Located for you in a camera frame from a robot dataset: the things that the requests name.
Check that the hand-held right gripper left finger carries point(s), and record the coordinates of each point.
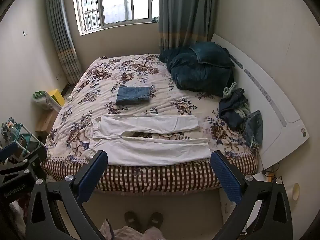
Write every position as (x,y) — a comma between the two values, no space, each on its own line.
(92,172)

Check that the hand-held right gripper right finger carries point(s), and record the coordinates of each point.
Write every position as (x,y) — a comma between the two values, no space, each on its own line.
(225,177)

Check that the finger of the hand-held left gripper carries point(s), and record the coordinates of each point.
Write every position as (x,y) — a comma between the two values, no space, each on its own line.
(8,152)

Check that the white pants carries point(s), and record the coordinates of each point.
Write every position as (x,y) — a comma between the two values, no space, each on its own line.
(150,150)

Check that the teal metal rack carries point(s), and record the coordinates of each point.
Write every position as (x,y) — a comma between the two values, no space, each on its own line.
(25,130)

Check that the wooden nightstand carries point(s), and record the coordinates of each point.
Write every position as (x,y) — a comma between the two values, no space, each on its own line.
(45,122)

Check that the faded denim garment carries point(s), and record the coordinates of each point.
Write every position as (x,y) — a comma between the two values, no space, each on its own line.
(253,127)

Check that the white bed headboard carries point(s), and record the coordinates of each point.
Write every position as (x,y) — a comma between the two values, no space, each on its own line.
(272,140)

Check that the clear plastic bag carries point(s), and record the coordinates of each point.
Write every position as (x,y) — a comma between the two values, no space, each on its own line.
(43,100)

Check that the dark blue clothes pile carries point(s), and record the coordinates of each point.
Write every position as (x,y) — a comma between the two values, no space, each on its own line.
(232,112)

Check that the white paper cup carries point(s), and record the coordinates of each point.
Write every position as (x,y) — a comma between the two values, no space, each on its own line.
(293,191)

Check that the yellow box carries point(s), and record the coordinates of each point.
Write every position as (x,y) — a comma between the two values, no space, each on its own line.
(57,96)

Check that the person's pink clothing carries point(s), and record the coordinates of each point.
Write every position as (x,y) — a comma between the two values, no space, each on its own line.
(135,235)

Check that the folded blue jeans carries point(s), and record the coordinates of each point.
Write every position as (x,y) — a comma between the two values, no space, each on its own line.
(133,95)

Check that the floral checked blanket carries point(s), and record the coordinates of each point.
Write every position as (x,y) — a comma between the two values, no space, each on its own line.
(175,100)

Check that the dark teal quilt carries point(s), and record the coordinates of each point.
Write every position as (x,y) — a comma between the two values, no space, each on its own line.
(200,76)

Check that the grey-blue striped curtain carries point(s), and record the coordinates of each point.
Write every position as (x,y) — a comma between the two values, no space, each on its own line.
(62,42)
(185,17)

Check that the dark teal pillow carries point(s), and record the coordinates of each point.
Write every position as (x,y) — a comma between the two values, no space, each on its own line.
(212,53)

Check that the white framed window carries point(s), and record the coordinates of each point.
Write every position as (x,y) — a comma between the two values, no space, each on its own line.
(115,2)

